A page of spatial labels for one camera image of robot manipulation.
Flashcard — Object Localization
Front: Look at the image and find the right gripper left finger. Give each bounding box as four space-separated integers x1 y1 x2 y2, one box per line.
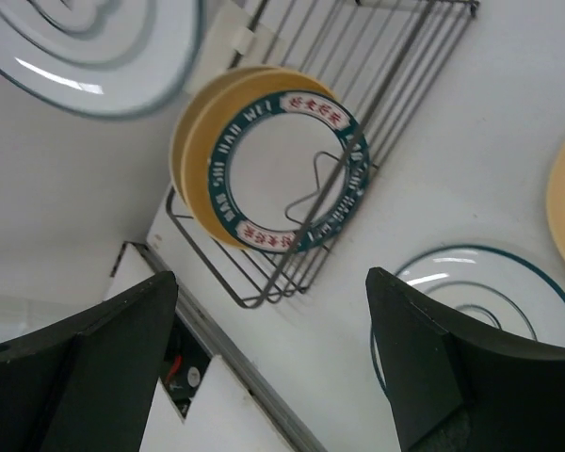
0 271 178 451

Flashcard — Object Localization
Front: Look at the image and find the grey wire dish rack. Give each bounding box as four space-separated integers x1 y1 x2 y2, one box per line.
159 1 479 309

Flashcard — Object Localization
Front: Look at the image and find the white plate green outline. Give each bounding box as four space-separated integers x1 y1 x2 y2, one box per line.
369 243 565 395

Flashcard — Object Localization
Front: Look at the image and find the white plate dark green band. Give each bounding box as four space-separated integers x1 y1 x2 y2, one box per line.
199 89 371 254

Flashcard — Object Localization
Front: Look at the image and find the yellow plate in rack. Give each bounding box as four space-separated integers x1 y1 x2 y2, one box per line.
181 69 356 254

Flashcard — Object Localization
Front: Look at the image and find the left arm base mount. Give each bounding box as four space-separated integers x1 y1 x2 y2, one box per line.
160 316 211 419

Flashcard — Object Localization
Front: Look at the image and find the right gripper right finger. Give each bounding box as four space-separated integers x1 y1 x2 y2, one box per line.
365 267 565 451

